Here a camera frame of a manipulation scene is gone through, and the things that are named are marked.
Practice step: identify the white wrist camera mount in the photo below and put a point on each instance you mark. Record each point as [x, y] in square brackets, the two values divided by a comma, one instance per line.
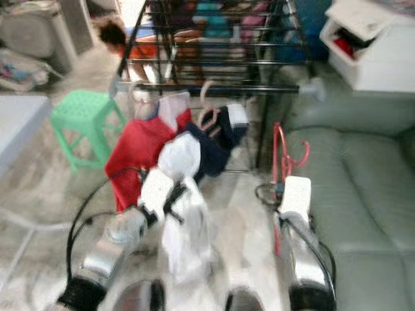
[296, 193]
[155, 191]

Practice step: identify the navy and white garment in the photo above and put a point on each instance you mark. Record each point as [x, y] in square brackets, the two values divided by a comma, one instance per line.
[224, 146]

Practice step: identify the white lidded storage bin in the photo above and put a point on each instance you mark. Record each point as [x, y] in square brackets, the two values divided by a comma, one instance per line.
[382, 71]

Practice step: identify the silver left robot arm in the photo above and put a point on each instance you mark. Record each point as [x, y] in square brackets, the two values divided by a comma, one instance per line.
[110, 253]

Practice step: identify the pink garment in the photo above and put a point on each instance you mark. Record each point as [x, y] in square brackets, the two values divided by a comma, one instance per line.
[253, 16]

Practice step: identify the colourful baby bouncer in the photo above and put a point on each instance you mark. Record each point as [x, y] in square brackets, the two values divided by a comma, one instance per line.
[23, 70]

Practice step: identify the dark robot right leg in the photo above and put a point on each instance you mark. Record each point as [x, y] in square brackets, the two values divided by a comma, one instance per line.
[246, 301]

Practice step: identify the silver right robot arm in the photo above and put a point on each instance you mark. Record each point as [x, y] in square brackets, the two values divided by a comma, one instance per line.
[305, 253]

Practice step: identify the grey-green leather sofa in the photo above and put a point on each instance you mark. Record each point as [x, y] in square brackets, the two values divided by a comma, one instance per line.
[363, 207]

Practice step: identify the red plastic hanger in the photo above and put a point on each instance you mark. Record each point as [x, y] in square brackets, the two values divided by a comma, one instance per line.
[276, 149]

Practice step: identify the black metal drying rack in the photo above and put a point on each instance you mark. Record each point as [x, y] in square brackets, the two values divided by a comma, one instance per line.
[266, 89]

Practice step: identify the red cloth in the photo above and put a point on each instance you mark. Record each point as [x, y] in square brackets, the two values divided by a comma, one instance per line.
[343, 46]

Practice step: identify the white air purifier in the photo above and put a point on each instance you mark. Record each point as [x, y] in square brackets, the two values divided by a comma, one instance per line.
[39, 32]

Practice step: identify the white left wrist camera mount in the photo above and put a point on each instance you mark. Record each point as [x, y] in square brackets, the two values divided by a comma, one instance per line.
[155, 191]

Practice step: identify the blue bag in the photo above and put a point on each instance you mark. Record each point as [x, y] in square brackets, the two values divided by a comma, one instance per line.
[301, 35]

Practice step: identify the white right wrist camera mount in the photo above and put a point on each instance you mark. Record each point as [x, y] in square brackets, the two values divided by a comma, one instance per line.
[296, 193]

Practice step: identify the green plastic stool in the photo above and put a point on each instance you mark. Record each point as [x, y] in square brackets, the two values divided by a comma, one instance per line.
[81, 107]

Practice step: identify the grey tower appliance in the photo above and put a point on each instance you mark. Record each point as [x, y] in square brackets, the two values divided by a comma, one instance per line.
[81, 26]

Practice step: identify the red garment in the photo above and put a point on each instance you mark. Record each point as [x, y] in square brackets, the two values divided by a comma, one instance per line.
[142, 149]

